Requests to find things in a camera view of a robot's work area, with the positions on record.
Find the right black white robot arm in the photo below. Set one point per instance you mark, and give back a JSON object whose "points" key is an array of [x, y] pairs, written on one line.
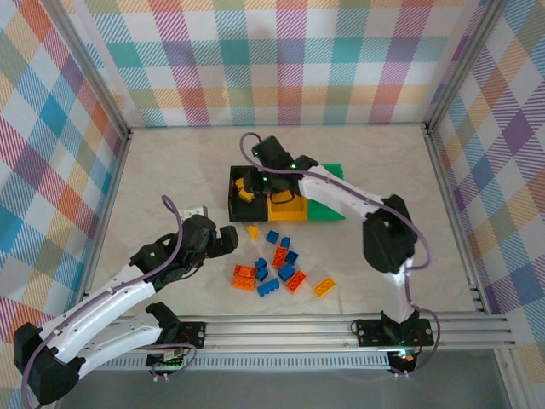
{"points": [[389, 238]]}

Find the yellow long lego brick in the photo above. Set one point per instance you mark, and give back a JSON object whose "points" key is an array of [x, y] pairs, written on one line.
{"points": [[324, 286]]}

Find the aluminium frame post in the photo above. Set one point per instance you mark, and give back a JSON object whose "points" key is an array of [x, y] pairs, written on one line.
{"points": [[465, 64], [90, 68]]}

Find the yellow sloped lego piece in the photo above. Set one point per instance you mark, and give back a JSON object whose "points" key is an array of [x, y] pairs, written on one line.
{"points": [[253, 231]]}

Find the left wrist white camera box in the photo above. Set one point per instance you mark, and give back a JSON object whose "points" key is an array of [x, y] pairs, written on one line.
{"points": [[195, 211]]}

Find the yellow plastic bin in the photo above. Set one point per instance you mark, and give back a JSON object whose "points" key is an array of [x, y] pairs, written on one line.
{"points": [[287, 214]]}

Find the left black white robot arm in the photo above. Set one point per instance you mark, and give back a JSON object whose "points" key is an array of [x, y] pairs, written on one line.
{"points": [[102, 311]]}

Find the aluminium front mounting rail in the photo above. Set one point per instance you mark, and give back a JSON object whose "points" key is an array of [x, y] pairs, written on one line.
{"points": [[277, 332]]}

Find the green plastic bin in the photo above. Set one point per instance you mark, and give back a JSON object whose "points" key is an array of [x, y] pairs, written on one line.
{"points": [[323, 213]]}

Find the black plastic bin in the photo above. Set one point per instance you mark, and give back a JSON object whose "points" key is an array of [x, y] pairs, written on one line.
{"points": [[247, 213]]}

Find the aluminium side rail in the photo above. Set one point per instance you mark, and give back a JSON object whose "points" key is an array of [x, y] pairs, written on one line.
{"points": [[454, 213], [107, 213]]}

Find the blue long lego brick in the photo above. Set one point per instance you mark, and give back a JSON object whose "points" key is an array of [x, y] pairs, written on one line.
{"points": [[268, 288]]}

